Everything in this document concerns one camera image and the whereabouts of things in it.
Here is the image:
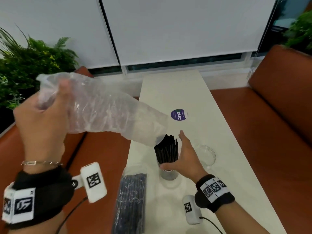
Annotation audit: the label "person's right hand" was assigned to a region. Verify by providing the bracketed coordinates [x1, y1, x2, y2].
[160, 130, 208, 184]

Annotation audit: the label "person's left hand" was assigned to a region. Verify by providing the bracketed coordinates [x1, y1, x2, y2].
[13, 79, 73, 168]

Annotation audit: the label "clear glass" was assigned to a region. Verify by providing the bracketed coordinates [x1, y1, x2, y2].
[194, 144, 217, 171]
[157, 161, 180, 182]

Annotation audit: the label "bundle of black straws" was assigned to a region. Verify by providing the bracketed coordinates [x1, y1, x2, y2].
[153, 134, 180, 166]

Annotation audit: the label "person's left forearm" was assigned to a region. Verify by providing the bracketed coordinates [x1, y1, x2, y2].
[7, 215, 64, 234]

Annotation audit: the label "round purple sticker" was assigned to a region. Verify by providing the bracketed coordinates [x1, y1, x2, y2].
[170, 109, 190, 121]

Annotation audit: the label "black right wrist band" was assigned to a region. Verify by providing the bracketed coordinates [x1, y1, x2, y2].
[194, 174, 236, 214]

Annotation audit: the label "black wrist band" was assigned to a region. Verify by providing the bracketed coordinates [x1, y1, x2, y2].
[1, 165, 75, 229]
[194, 174, 236, 214]

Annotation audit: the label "green plant yellow flowers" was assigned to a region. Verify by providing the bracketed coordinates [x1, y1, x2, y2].
[0, 25, 80, 110]

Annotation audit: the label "black left wrist band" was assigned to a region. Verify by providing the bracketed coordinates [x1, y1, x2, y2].
[1, 165, 75, 229]

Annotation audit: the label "orange leather bench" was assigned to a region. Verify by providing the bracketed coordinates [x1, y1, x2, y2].
[0, 66, 139, 234]
[210, 44, 312, 234]

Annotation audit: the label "white roller blind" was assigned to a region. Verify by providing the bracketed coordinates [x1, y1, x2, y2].
[100, 0, 277, 67]
[0, 0, 120, 70]

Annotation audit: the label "green fern plant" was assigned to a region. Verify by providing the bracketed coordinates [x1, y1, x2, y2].
[282, 8, 312, 55]

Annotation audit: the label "silver chain bracelet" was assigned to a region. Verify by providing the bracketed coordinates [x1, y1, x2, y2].
[20, 160, 64, 167]

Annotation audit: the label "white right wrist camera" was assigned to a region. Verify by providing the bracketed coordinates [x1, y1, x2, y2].
[182, 195, 203, 225]

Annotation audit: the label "black camera cable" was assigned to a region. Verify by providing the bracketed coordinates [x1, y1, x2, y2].
[199, 216, 224, 234]
[55, 196, 88, 234]

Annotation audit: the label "white window frame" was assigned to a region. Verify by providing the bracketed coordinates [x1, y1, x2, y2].
[86, 50, 259, 82]

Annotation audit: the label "thin blind cord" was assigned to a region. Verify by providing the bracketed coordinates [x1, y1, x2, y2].
[246, 0, 278, 80]

